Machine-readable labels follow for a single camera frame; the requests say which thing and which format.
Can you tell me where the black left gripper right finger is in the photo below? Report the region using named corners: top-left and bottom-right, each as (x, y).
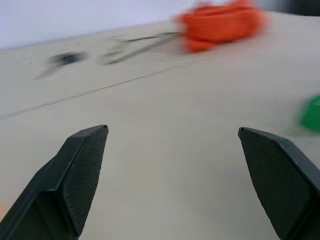
top-left (237, 126), bottom-right (320, 240)

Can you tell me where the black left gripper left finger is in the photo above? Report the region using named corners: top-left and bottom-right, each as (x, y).
top-left (0, 124), bottom-right (109, 240)

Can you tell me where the green cube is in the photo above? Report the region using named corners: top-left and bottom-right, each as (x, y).
top-left (292, 94), bottom-right (320, 133)

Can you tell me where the small black object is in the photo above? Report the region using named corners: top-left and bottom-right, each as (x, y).
top-left (47, 51), bottom-right (87, 66)

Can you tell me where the thin grey metal wire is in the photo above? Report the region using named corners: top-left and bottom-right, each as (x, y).
top-left (98, 31), bottom-right (185, 66)

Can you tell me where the orange fabric strap bundle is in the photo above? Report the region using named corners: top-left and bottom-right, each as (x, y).
top-left (172, 0), bottom-right (270, 53)

